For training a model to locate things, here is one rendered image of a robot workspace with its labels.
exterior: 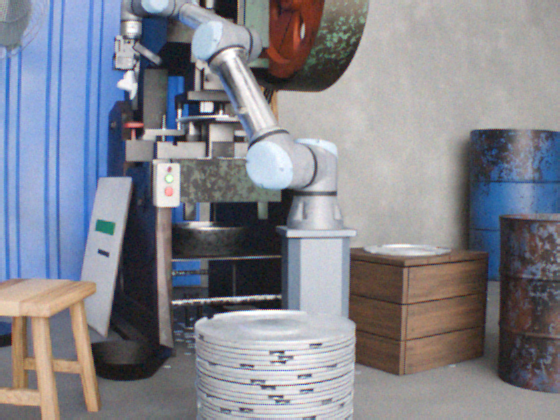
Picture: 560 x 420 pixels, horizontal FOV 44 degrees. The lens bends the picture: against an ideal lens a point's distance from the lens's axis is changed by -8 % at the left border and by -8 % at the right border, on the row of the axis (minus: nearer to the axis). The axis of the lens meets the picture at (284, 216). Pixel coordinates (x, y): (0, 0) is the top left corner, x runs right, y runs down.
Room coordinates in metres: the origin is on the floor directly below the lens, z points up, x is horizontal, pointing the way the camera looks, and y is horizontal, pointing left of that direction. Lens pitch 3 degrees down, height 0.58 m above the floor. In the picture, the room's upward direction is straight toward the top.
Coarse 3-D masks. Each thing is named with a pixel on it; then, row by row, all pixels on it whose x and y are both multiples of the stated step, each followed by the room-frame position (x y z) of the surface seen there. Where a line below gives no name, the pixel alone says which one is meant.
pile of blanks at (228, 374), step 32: (224, 352) 1.20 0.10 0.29; (256, 352) 1.17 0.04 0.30; (288, 352) 1.17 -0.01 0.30; (320, 352) 1.20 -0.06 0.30; (352, 352) 1.29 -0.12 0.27; (224, 384) 1.20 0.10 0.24; (256, 384) 1.20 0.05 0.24; (288, 384) 1.18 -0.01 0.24; (320, 384) 1.19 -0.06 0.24; (352, 384) 1.28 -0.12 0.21; (224, 416) 1.20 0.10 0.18; (256, 416) 1.18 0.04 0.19; (288, 416) 1.17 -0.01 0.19; (320, 416) 1.20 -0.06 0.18; (352, 416) 1.29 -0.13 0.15
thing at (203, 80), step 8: (192, 64) 2.61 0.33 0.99; (200, 64) 2.59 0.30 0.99; (184, 72) 2.70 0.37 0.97; (192, 72) 2.61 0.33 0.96; (200, 72) 2.60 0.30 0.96; (208, 72) 2.59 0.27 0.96; (184, 80) 2.70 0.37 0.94; (192, 80) 2.61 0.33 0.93; (200, 80) 2.60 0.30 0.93; (208, 80) 2.58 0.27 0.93; (216, 80) 2.60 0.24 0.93; (184, 88) 2.70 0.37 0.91; (192, 88) 2.61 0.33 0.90; (200, 88) 2.60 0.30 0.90; (208, 88) 2.59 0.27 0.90; (216, 88) 2.60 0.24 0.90
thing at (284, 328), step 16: (208, 320) 1.37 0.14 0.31; (224, 320) 1.38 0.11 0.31; (240, 320) 1.38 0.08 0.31; (256, 320) 1.35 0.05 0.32; (272, 320) 1.35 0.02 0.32; (288, 320) 1.36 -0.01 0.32; (304, 320) 1.39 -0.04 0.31; (320, 320) 1.39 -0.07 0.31; (336, 320) 1.38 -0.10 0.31; (208, 336) 1.23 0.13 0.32; (224, 336) 1.23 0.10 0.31; (240, 336) 1.24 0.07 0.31; (256, 336) 1.24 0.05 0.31; (272, 336) 1.24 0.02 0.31; (288, 336) 1.24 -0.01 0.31; (304, 336) 1.24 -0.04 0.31; (320, 336) 1.24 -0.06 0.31; (336, 336) 1.22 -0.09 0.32
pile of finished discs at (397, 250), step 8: (368, 248) 2.43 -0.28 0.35; (376, 248) 2.43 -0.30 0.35; (384, 248) 2.43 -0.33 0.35; (392, 248) 2.37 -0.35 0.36; (400, 248) 2.36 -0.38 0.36; (408, 248) 2.36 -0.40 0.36; (416, 248) 2.36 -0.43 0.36; (424, 248) 2.35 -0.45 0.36; (432, 248) 2.43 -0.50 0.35; (440, 248) 2.42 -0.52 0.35; (448, 248) 2.37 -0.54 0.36
